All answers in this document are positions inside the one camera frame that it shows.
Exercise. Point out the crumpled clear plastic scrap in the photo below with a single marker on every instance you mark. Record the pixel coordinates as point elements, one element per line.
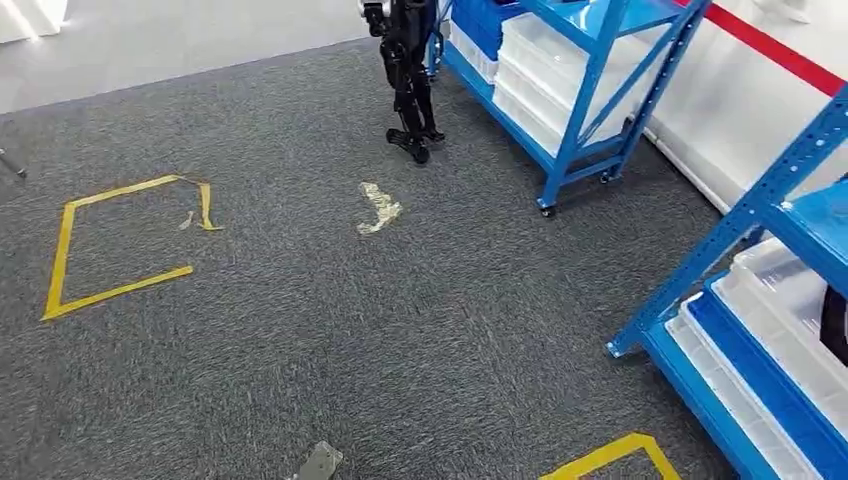
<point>379,208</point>

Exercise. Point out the white plastic bin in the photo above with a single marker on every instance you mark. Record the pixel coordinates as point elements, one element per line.
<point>712,381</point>
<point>530,119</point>
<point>802,338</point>
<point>550,43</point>
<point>775,272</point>
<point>536,83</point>
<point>472,60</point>

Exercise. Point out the blue metal shelf rack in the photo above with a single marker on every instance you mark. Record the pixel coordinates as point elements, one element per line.
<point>742,218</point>
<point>583,99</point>

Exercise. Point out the blue plastic bin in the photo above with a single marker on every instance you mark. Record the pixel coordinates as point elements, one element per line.
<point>480,23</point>
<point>795,404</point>

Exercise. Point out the small tape scrap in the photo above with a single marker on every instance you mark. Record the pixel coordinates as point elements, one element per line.
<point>186,220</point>

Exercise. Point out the black robot left foot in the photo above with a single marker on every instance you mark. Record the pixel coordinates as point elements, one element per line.
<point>319,462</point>

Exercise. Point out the yellow floor tape square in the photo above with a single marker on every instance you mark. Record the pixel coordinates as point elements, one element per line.
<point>63,265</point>

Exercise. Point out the grey metal rod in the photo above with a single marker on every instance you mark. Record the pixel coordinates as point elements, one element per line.
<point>12,164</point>

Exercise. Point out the black plastic part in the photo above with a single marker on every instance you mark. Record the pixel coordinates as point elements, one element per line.
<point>836,324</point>

